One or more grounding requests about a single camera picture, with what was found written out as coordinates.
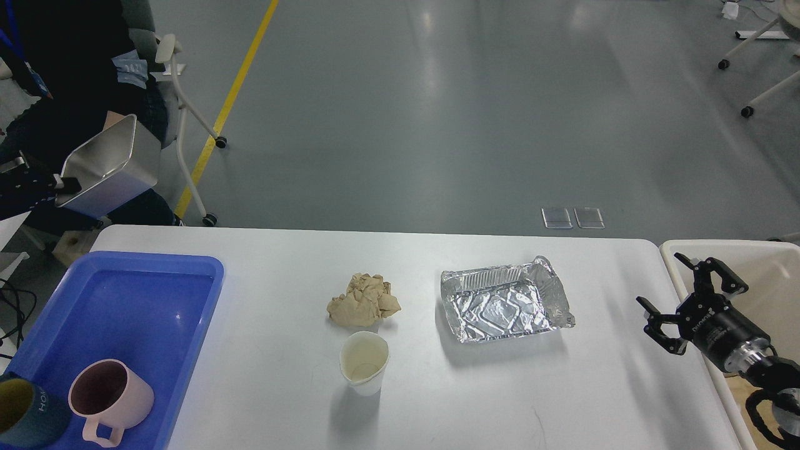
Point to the teal mug yellow inside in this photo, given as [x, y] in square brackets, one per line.
[30, 416]

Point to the white plastic bin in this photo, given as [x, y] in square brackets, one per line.
[771, 270]

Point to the clear floor plate left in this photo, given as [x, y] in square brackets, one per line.
[556, 218]

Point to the seated person in black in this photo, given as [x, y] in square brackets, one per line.
[77, 58]

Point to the aluminium foil tray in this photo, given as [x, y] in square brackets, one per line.
[504, 302]

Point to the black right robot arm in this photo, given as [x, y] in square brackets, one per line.
[773, 407]

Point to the white paper cup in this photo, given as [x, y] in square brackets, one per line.
[363, 360]

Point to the blue plastic tray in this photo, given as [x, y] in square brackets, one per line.
[150, 311]

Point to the clear floor plate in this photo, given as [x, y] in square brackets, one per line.
[556, 218]
[589, 217]

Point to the clear floor plate right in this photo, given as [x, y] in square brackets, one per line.
[589, 217]

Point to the square stainless steel tray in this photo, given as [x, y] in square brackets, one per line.
[117, 165]

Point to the pink mug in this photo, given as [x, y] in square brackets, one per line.
[111, 398]

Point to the wooden block with hole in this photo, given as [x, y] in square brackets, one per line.
[73, 245]

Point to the crumpled brown paper ball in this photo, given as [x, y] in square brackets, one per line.
[368, 298]

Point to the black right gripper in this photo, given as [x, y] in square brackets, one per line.
[722, 331]

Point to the white rolling chair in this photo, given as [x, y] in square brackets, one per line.
[160, 52]

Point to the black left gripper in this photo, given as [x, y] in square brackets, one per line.
[22, 189]

